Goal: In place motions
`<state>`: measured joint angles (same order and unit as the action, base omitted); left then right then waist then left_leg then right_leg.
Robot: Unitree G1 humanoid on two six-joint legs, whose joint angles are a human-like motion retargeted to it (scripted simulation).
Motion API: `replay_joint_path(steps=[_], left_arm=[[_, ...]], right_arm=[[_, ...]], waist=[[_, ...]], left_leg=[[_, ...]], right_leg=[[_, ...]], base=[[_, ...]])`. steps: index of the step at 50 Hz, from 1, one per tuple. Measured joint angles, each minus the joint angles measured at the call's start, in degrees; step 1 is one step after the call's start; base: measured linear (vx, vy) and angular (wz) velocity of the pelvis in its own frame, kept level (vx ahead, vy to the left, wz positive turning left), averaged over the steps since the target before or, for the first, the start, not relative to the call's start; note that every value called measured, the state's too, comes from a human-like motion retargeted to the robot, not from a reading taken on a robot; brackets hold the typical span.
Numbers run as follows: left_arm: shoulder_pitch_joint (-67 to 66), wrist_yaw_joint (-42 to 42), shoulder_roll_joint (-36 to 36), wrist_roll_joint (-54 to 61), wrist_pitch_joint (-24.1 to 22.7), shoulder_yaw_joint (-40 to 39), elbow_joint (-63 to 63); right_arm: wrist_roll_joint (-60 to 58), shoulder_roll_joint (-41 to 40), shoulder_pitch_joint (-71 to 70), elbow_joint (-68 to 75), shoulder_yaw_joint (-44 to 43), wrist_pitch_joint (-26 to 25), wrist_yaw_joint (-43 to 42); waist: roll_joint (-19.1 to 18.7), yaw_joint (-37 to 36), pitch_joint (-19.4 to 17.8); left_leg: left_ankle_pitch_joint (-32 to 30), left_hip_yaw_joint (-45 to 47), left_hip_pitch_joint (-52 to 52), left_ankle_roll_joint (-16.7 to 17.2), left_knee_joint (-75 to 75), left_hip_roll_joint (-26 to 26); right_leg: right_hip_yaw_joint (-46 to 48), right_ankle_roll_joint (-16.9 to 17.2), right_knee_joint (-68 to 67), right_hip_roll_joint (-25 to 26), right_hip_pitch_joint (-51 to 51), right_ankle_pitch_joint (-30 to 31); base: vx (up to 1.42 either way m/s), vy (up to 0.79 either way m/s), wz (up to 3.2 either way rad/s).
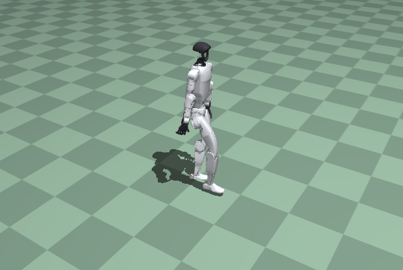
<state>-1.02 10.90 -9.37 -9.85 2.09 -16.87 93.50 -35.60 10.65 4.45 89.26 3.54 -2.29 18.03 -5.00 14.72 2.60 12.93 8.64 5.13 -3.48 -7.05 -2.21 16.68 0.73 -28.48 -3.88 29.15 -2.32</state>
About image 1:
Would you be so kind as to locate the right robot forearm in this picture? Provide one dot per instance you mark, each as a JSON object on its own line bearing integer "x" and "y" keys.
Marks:
{"x": 187, "y": 109}

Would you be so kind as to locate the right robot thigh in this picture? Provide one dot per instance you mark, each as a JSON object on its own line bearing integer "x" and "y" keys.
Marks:
{"x": 207, "y": 133}

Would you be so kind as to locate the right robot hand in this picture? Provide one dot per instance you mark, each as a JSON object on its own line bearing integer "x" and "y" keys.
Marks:
{"x": 183, "y": 128}

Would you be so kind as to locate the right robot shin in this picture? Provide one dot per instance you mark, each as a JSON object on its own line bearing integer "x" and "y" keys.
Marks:
{"x": 211, "y": 167}

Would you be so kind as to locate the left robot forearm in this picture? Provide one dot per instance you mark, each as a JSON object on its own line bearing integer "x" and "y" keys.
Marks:
{"x": 207, "y": 101}

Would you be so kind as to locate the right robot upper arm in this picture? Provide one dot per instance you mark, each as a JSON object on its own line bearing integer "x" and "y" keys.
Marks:
{"x": 192, "y": 77}

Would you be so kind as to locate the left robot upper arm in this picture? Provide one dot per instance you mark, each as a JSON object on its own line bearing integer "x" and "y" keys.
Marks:
{"x": 211, "y": 83}

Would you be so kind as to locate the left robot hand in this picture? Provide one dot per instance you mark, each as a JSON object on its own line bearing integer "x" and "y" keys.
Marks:
{"x": 208, "y": 108}

